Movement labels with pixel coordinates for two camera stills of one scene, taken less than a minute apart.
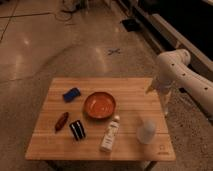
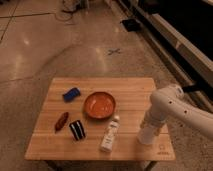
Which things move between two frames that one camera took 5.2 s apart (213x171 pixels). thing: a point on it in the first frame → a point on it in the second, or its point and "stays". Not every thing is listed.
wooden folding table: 101,120 stays
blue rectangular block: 72,94 stays
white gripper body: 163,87 → 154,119
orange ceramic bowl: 99,105 stays
